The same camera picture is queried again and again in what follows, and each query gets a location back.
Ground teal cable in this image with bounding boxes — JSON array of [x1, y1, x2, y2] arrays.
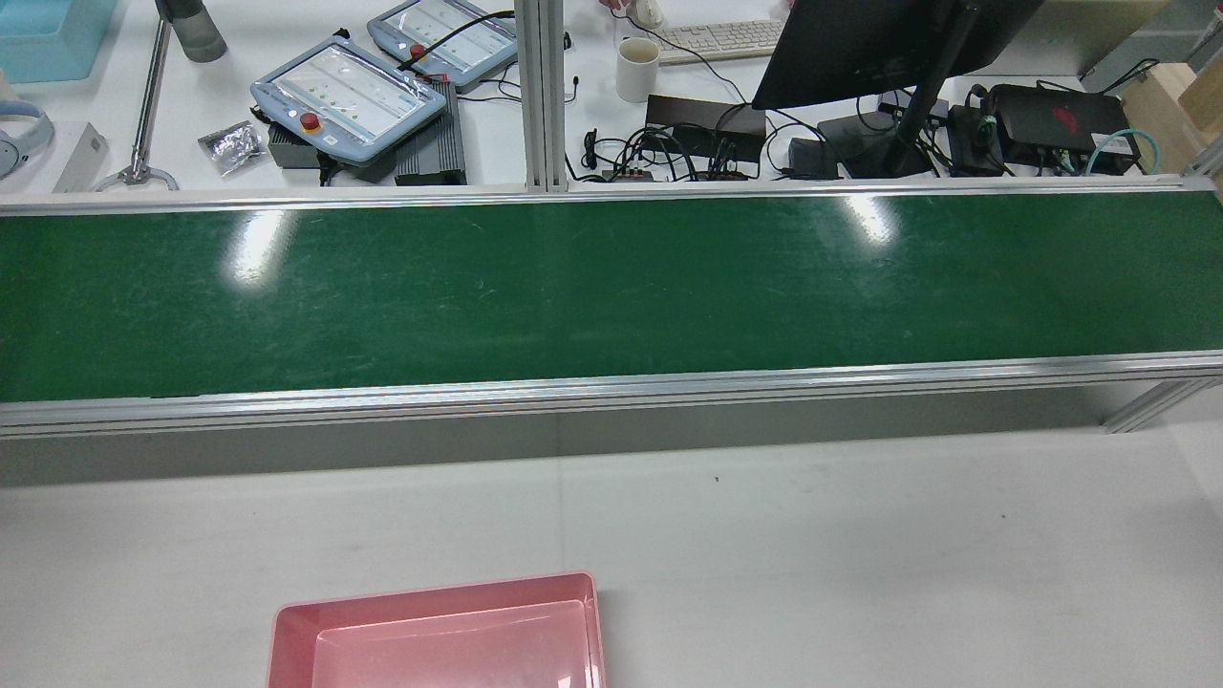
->
[[1087, 129, 1162, 175]]

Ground small white card box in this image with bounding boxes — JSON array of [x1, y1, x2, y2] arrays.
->
[[53, 122, 109, 194]]

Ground cardboard box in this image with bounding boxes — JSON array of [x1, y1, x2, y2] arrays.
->
[[1120, 57, 1223, 173]]

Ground small black power adapter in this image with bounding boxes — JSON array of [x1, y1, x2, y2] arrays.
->
[[788, 139, 842, 180]]

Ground aluminium profile post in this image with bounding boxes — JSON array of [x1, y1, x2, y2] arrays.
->
[[514, 0, 570, 193]]

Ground black monitor with stand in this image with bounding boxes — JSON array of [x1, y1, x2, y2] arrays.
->
[[752, 0, 1044, 180]]

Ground blue white headphones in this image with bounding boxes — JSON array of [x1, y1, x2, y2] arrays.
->
[[0, 100, 55, 181]]

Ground teach pendant with black cable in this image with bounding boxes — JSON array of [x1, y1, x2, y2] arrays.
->
[[367, 0, 522, 93]]

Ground black hub box with cables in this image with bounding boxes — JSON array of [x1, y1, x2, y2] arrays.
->
[[645, 94, 768, 181]]

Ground crumpled foil packet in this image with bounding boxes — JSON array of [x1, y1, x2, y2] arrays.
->
[[198, 120, 266, 177]]

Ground grey box under pendant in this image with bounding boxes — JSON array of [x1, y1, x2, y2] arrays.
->
[[268, 124, 333, 171]]

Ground metal rod stand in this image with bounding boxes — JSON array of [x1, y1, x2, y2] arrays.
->
[[93, 17, 180, 192]]

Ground white mug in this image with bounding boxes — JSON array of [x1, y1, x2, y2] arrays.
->
[[614, 37, 661, 103]]

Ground large teach pendant red button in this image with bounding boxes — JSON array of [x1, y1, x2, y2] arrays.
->
[[250, 36, 448, 168]]

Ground light blue plastic container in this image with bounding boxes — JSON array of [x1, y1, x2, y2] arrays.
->
[[0, 0, 120, 84]]

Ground dark grey bottle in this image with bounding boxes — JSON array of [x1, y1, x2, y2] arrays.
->
[[156, 0, 228, 63]]

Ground black mini computer red logo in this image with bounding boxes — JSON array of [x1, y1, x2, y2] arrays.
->
[[989, 84, 1141, 175]]

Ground white keyboard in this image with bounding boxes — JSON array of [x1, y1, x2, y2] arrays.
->
[[650, 19, 789, 66]]

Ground pink plastic box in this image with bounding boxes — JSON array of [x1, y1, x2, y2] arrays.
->
[[267, 571, 608, 688]]

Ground green conveyor belt aluminium frame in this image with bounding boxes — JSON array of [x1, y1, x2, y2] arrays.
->
[[0, 177, 1223, 441]]

